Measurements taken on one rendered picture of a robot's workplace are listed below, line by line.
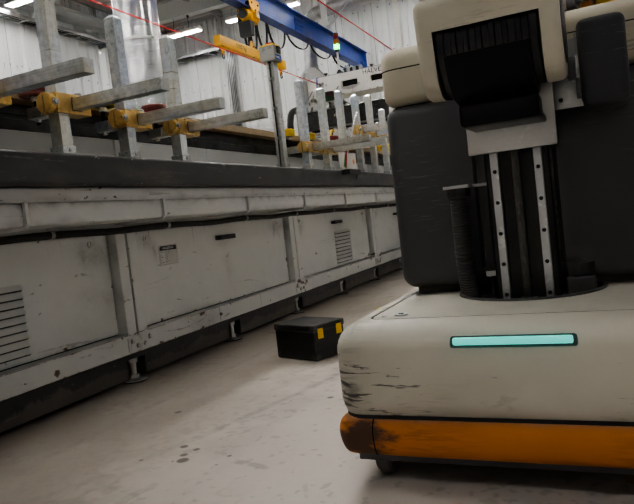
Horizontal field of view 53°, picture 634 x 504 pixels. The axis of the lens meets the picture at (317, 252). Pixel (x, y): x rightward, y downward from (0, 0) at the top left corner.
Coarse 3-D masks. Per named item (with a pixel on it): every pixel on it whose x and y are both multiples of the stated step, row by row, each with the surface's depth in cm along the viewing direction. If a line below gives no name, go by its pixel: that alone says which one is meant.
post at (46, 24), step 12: (36, 0) 157; (48, 0) 158; (36, 12) 158; (48, 12) 158; (36, 24) 158; (48, 24) 157; (48, 36) 157; (48, 48) 157; (48, 60) 158; (60, 60) 160; (60, 84) 159; (60, 120) 158; (60, 132) 158; (60, 144) 159; (72, 144) 161
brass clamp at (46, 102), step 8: (40, 96) 156; (48, 96) 155; (56, 96) 157; (64, 96) 159; (72, 96) 162; (40, 104) 156; (48, 104) 155; (56, 104) 156; (64, 104) 159; (72, 104) 161; (48, 112) 157; (56, 112) 158; (64, 112) 159; (72, 112) 161; (80, 112) 164; (88, 112) 166
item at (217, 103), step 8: (184, 104) 177; (192, 104) 176; (200, 104) 175; (208, 104) 174; (216, 104) 173; (224, 104) 175; (144, 112) 183; (152, 112) 182; (160, 112) 181; (168, 112) 180; (176, 112) 179; (184, 112) 178; (192, 112) 177; (200, 112) 177; (144, 120) 183; (152, 120) 182; (160, 120) 182; (96, 128) 190; (104, 128) 189; (112, 128) 188
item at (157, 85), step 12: (132, 84) 153; (144, 84) 152; (156, 84) 151; (168, 84) 153; (84, 96) 160; (96, 96) 158; (108, 96) 157; (120, 96) 155; (132, 96) 154; (144, 96) 156; (36, 108) 166; (84, 108) 161; (36, 120) 168
